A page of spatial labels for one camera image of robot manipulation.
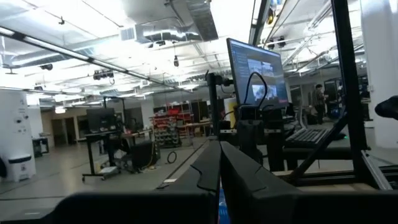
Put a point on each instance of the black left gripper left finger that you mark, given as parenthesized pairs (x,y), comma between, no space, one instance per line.
(140,208)

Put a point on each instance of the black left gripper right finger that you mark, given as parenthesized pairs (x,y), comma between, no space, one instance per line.
(311,208)

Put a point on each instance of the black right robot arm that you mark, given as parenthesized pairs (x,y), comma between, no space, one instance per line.
(252,154)

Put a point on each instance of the white and yellow canister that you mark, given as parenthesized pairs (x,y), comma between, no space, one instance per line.
(230,109)

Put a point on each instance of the black monitor stand pole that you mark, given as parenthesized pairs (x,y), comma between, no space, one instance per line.
(214,105)

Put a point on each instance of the dark computer desk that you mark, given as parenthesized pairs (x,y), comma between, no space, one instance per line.
(311,154)

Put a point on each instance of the black cabinet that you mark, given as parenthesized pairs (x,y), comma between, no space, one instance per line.
(143,154)

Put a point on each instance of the black keyboard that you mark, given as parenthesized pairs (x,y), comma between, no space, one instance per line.
(306,137)

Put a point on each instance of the large computer monitor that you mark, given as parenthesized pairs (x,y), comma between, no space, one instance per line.
(275,62)

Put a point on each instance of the person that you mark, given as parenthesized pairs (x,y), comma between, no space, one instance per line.
(388,107)
(318,99)

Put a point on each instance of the silver aluminium brace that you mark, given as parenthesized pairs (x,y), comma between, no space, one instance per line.
(376,169)

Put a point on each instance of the shelf with red bins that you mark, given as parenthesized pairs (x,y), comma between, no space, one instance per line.
(168,124)

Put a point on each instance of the black rolling desk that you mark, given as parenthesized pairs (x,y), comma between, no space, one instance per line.
(99,133)

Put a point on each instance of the black monitor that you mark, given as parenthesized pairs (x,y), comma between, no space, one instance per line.
(101,119)

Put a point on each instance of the black ceiling spotlight cluster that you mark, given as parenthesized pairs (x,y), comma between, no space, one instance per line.
(102,74)

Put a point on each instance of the white pillar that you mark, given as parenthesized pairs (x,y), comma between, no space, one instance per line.
(15,133)

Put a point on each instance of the long ceiling light bar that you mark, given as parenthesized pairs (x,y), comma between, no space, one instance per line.
(53,47)

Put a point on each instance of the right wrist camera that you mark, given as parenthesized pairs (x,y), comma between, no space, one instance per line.
(248,112)

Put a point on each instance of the black aluminium table frame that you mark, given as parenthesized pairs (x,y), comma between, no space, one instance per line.
(348,77)

